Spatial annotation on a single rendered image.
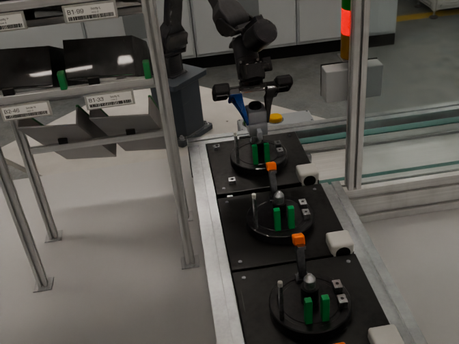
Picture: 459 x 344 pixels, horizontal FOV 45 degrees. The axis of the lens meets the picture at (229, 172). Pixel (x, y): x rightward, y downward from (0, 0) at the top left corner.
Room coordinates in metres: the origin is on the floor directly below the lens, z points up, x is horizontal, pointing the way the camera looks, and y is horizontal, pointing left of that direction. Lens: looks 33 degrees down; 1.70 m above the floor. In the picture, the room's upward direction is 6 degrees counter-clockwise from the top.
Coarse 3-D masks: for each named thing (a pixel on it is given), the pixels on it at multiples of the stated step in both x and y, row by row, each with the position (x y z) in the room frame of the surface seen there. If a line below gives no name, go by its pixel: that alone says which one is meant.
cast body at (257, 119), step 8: (248, 104) 1.19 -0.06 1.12; (256, 104) 1.16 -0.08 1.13; (248, 112) 1.15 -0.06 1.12; (256, 112) 1.15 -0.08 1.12; (264, 112) 1.15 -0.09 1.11; (256, 120) 1.15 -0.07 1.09; (264, 120) 1.15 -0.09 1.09; (248, 128) 1.16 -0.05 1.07; (256, 128) 1.14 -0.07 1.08; (264, 128) 1.14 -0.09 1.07
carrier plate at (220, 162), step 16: (208, 144) 1.28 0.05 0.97; (224, 144) 1.27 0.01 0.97; (288, 144) 1.23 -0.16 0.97; (224, 160) 1.19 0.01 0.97; (288, 160) 1.16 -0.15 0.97; (304, 160) 1.15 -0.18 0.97; (224, 176) 1.12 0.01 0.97; (240, 176) 1.11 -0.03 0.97; (256, 176) 1.10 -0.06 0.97; (288, 176) 1.09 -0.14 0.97; (224, 192) 1.05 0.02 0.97; (240, 192) 1.05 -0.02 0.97; (256, 192) 1.05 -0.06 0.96
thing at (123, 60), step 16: (64, 48) 1.01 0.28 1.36; (80, 48) 1.00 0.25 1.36; (96, 48) 1.00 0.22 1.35; (112, 48) 1.00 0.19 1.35; (128, 48) 0.99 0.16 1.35; (144, 48) 1.08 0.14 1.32; (80, 64) 0.99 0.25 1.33; (96, 64) 0.99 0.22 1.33; (112, 64) 0.98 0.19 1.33; (128, 64) 0.98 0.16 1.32; (80, 80) 1.00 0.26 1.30; (112, 80) 1.09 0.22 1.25
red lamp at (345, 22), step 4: (344, 12) 1.06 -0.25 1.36; (348, 12) 1.05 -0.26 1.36; (344, 16) 1.06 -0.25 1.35; (348, 16) 1.05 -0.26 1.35; (344, 20) 1.06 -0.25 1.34; (348, 20) 1.05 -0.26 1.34; (344, 24) 1.06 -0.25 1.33; (348, 24) 1.05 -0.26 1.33; (344, 28) 1.06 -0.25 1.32; (348, 28) 1.05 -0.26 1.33; (344, 32) 1.06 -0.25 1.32; (348, 32) 1.05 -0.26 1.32
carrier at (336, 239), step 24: (264, 192) 1.03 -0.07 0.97; (288, 192) 1.02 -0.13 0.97; (312, 192) 1.01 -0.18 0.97; (240, 216) 0.95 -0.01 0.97; (264, 216) 0.92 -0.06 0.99; (288, 216) 0.87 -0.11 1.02; (312, 216) 0.90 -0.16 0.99; (336, 216) 0.92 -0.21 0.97; (240, 240) 0.87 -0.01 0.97; (264, 240) 0.86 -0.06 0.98; (288, 240) 0.85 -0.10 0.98; (312, 240) 0.85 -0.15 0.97; (336, 240) 0.82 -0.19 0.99; (240, 264) 0.80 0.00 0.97; (264, 264) 0.80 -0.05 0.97
